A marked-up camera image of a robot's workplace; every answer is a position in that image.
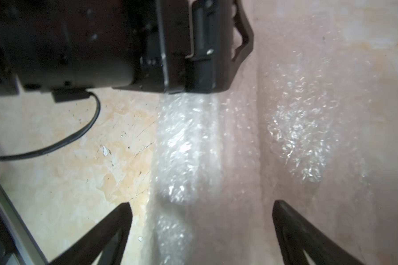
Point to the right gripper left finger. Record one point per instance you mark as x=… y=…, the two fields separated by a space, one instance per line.
x=105 y=241

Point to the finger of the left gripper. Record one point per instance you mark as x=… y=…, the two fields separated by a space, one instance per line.
x=222 y=39

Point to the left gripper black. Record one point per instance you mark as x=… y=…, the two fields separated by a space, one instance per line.
x=65 y=47

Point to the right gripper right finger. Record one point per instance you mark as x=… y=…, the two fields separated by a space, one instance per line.
x=299 y=239

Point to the bubble wrap pile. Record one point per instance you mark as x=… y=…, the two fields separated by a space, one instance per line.
x=311 y=119

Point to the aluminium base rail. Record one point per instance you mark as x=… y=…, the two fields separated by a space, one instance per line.
x=17 y=245

